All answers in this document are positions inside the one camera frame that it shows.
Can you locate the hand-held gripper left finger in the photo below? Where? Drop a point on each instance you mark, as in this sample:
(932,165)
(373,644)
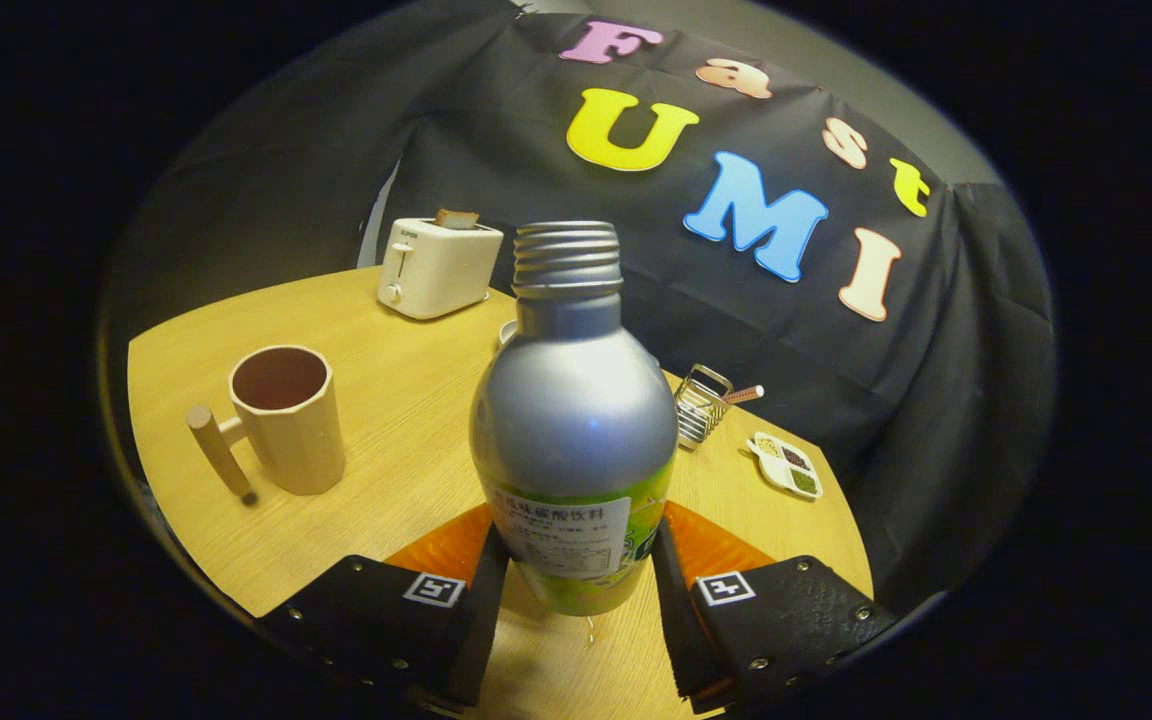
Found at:
(481,630)

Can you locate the cream toaster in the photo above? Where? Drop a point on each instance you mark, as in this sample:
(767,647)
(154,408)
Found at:
(436,275)

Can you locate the silver juice bottle green label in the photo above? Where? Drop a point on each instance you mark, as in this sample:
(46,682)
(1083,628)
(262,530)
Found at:
(576,420)

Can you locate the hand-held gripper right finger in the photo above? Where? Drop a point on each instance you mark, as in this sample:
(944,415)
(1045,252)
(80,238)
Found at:
(676,630)

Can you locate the white divided bean dish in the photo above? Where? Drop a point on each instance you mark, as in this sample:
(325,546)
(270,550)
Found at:
(786,467)

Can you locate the small plate with food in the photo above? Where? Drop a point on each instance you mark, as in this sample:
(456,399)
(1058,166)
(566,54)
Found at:
(506,332)

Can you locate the toast slice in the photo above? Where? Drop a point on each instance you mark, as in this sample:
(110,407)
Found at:
(456,219)

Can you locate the wooden table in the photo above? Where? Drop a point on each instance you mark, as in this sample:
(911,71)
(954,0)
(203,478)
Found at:
(406,380)

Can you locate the striped paper straw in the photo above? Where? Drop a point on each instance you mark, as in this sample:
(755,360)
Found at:
(744,394)

